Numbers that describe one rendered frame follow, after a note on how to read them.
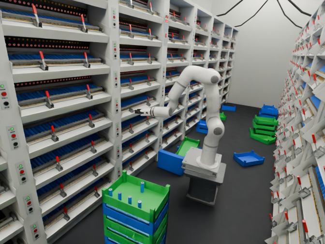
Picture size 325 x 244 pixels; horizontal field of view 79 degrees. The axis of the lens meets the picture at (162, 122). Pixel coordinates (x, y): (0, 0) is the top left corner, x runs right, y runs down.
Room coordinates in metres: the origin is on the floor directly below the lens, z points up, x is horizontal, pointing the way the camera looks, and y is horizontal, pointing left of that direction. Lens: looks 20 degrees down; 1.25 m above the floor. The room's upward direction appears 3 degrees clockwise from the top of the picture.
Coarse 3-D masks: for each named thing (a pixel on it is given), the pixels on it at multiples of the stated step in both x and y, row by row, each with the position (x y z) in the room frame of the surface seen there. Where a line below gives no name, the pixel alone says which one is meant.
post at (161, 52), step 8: (152, 0) 2.08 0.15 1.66; (160, 0) 2.03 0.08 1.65; (168, 0) 2.07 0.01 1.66; (160, 8) 2.03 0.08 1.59; (168, 8) 2.08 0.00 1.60; (152, 24) 2.07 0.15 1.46; (160, 24) 2.03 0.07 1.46; (160, 32) 2.03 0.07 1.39; (152, 48) 2.07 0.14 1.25; (160, 48) 2.02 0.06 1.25; (160, 56) 2.02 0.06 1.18; (152, 72) 2.06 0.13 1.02; (160, 72) 2.02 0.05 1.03; (160, 88) 2.01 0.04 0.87; (160, 96) 2.02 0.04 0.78; (160, 104) 2.02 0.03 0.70; (160, 120) 2.04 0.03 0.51; (152, 128) 2.05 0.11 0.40; (160, 136) 2.05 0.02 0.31; (152, 144) 2.05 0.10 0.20
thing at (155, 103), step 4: (144, 92) 2.06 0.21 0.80; (148, 92) 2.08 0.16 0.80; (128, 96) 1.82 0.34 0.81; (152, 96) 2.04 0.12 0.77; (156, 96) 2.03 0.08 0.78; (152, 100) 2.01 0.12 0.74; (156, 100) 2.03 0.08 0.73; (160, 100) 2.01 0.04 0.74; (140, 104) 1.83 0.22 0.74; (152, 104) 1.92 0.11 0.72; (156, 104) 1.96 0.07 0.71; (128, 108) 1.67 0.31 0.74; (136, 108) 1.72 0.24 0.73; (140, 108) 1.75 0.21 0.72; (124, 112) 1.58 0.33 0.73; (128, 112) 1.60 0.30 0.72; (124, 116) 1.52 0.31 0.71; (128, 116) 1.57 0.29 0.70; (132, 116) 1.63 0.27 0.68; (124, 120) 1.54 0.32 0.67
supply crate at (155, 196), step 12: (120, 180) 0.96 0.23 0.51; (132, 180) 0.97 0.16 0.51; (144, 180) 0.94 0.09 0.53; (108, 192) 0.86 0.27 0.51; (132, 192) 0.89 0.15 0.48; (144, 192) 0.90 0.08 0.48; (156, 192) 0.91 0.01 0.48; (168, 192) 0.86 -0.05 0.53; (120, 204) 0.77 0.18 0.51; (132, 204) 0.80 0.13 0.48; (144, 204) 0.81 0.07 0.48; (156, 204) 0.81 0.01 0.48; (144, 216) 0.71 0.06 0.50; (156, 216) 0.73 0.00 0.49
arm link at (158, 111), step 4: (156, 108) 1.48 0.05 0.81; (160, 108) 1.46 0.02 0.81; (164, 108) 1.44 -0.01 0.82; (168, 108) 1.43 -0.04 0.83; (156, 112) 1.46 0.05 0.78; (160, 112) 1.44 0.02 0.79; (164, 112) 1.42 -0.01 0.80; (168, 112) 1.42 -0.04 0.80; (172, 112) 1.47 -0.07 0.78; (156, 116) 1.47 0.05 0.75; (160, 116) 1.45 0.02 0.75; (164, 116) 1.43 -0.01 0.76; (168, 116) 1.42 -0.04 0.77
